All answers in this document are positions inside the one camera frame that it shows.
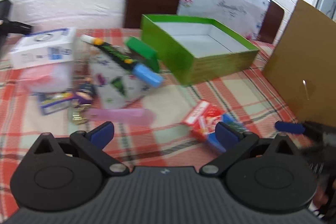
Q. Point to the purple toy figure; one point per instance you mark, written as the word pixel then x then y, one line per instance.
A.
pixel 85 91

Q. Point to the red and blue card box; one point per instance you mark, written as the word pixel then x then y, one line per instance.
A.
pixel 204 119

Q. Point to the brown cardboard sheet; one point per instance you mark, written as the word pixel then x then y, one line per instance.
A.
pixel 302 61

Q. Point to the green block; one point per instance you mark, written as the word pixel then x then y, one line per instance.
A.
pixel 143 52

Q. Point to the white floral pouch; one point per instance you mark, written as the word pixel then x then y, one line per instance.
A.
pixel 118 87

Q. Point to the red plaid tablecloth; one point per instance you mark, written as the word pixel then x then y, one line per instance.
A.
pixel 168 106

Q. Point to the green cardboard box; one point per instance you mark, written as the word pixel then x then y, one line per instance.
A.
pixel 199 56

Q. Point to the pink translucent plastic case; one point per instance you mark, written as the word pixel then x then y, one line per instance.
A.
pixel 120 116

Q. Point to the white printed carton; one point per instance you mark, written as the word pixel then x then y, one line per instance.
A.
pixel 44 49

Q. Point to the metal key bunch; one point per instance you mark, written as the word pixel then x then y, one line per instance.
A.
pixel 77 115

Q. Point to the pink and white plastic pack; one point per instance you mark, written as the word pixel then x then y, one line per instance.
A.
pixel 47 78

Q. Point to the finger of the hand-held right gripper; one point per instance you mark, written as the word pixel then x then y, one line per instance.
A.
pixel 288 127

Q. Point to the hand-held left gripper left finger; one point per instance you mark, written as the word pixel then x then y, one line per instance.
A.
pixel 101 133

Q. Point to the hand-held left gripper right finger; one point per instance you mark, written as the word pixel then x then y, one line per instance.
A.
pixel 225 134

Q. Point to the black marker with white cap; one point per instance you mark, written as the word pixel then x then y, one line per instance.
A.
pixel 110 50

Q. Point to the blue block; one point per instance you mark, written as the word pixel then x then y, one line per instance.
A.
pixel 147 74

